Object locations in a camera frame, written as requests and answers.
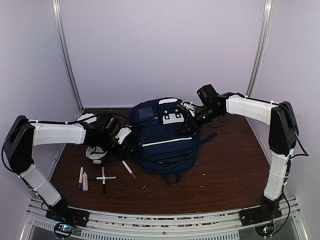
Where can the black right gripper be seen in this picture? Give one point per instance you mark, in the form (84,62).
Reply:
(192,125)

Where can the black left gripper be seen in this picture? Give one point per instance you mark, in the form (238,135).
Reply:
(120,153)

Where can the navy blue student backpack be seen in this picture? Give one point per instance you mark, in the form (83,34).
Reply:
(155,142)

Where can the blue white marker horizontal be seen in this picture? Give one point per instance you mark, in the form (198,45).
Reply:
(103,178)

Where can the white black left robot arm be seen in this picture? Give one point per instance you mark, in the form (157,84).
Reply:
(26,134)

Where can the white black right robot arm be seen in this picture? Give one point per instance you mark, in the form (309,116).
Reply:
(282,140)

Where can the white bowl teal outside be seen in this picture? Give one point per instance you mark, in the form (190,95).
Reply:
(96,155)

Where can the white scalloped ceramic dish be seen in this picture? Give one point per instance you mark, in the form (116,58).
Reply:
(87,118)

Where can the black white marker vertical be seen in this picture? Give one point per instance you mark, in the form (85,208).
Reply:
(103,181)

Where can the white marker red cap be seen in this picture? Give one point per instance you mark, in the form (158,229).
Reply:
(128,169)

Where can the pink white correction stick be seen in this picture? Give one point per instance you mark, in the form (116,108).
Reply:
(85,186)

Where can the white marker blue cap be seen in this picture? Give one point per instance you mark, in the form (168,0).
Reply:
(80,179)

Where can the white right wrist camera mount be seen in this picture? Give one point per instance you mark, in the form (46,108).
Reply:
(188,106)

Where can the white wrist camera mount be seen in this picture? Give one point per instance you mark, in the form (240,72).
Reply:
(188,106)
(122,134)

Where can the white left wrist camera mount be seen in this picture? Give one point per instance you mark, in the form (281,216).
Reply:
(122,134)

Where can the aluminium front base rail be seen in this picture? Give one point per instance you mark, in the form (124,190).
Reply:
(218,225)

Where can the aluminium right corner post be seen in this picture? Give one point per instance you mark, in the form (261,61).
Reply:
(261,48)

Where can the aluminium corner post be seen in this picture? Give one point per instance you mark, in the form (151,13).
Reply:
(65,53)
(261,48)

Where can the aluminium left corner post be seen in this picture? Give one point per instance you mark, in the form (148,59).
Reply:
(65,53)

